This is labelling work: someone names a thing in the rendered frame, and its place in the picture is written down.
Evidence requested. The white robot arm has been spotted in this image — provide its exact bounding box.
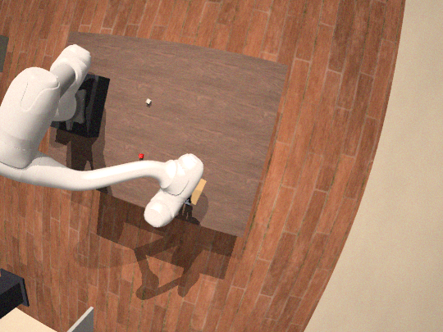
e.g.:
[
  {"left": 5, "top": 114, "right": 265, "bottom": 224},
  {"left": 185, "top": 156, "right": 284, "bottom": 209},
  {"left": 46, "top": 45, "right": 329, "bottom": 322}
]
[{"left": 0, "top": 44, "right": 204, "bottom": 228}]

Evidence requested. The tan square mat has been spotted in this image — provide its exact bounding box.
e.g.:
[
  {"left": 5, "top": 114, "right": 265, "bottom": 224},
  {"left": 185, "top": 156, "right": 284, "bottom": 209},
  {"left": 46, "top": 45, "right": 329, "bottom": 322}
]
[{"left": 191, "top": 179, "right": 207, "bottom": 205}]

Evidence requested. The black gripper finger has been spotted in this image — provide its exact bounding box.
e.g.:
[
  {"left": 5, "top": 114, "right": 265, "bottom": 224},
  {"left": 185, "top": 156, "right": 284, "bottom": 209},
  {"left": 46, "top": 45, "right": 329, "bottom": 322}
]
[{"left": 185, "top": 194, "right": 192, "bottom": 206}]

